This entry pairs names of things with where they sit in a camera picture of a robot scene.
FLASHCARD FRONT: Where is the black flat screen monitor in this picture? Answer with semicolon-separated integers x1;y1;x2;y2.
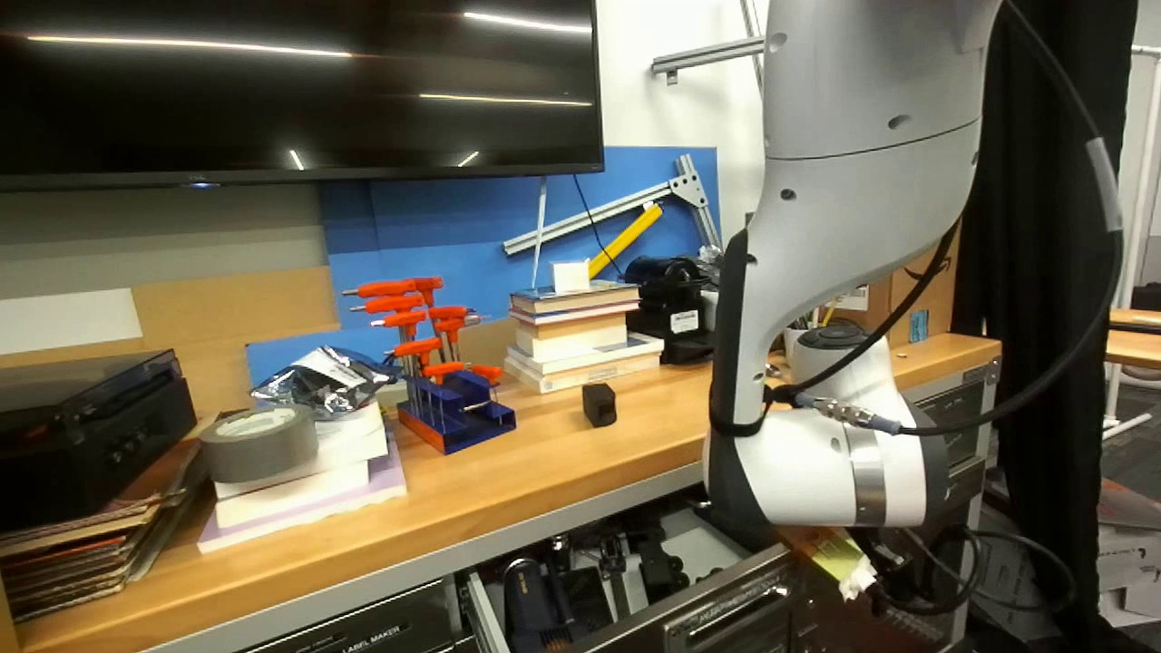
0;0;608;194

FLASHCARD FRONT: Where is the small white box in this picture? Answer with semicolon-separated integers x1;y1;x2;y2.
550;257;594;296

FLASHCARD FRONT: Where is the stack of books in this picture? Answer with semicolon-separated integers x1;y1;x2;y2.
499;278;667;395

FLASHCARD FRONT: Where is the white paper stack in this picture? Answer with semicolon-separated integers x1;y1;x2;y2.
312;401;391;477

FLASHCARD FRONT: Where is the wooden side table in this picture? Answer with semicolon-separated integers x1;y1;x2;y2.
1104;304;1161;441

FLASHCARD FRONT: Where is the black curtain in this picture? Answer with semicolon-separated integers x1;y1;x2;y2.
955;0;1140;653

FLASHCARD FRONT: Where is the blue hex key stand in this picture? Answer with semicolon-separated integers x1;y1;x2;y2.
397;371;520;455

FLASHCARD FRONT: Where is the blue foam wall board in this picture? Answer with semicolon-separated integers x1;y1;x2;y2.
243;140;726;386

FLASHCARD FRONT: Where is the grey duct tape roll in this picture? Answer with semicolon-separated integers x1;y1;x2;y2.
196;401;323;484

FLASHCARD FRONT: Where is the small black cube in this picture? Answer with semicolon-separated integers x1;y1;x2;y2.
582;379;620;426

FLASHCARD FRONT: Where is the brown cardboard sheet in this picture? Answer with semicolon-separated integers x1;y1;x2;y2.
134;266;341;417

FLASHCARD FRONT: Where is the white paper sheet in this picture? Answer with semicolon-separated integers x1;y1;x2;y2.
0;287;145;357

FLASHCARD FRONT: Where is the crumpled silver foil bag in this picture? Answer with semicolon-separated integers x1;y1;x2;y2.
247;344;410;422

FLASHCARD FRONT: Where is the aluminium square ruler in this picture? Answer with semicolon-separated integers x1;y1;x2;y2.
499;149;726;262

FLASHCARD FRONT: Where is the yellow spirit level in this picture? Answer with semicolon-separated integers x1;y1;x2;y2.
583;194;667;281

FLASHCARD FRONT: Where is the black hard case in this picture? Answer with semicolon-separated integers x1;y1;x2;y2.
0;349;201;538

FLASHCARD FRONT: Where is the red T-handle hex key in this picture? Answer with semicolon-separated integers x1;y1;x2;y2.
391;336;445;377
378;313;433;349
407;272;445;318
359;295;427;322
427;302;479;355
341;278;420;318
420;357;508;393

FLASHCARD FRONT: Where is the grey metal bar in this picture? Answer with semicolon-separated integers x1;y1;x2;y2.
647;33;776;88

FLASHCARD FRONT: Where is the stack of dark boards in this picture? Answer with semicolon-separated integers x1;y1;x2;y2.
0;437;212;627

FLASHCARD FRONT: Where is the gold wrist camera bar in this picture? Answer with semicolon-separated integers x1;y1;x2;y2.
780;521;880;607

